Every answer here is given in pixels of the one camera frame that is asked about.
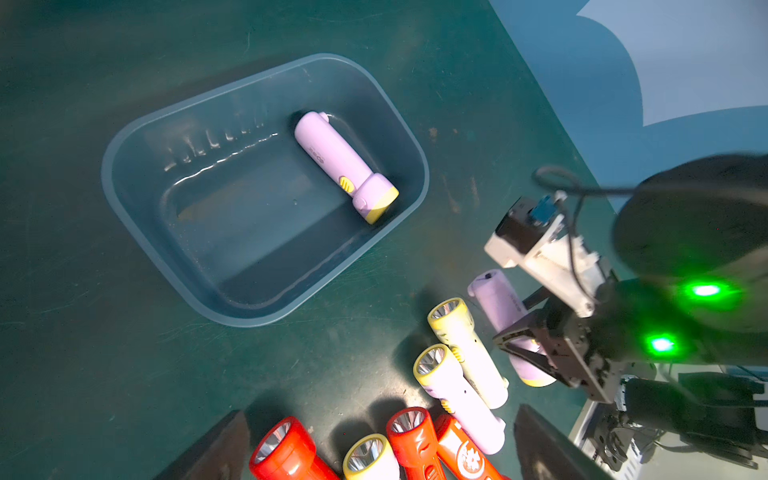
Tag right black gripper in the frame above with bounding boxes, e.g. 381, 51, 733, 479
493, 279, 636, 404

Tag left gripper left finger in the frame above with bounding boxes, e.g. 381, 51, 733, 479
156, 410, 250, 480

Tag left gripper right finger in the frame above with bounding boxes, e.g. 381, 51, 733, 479
513, 404, 612, 480

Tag red flashlight white logo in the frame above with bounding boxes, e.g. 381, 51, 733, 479
435, 414, 509, 480

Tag purple flashlight lit head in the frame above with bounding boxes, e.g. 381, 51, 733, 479
467, 269, 555, 388

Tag pale green flashlight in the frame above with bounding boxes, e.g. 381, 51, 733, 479
427, 297, 508, 410

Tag blue-grey plastic storage box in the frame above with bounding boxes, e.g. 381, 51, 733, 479
101, 53, 430, 328

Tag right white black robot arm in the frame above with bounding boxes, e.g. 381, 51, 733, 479
485, 153, 767, 473

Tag red flashlight upper middle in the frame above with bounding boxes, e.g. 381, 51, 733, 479
248, 416, 339, 480

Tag red flashlight slanted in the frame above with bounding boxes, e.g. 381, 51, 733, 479
386, 407, 446, 480

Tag purple flashlight yellow head middle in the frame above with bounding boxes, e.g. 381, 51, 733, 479
342, 433, 401, 480

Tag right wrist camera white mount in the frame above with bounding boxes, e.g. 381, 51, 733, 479
484, 191, 611, 318

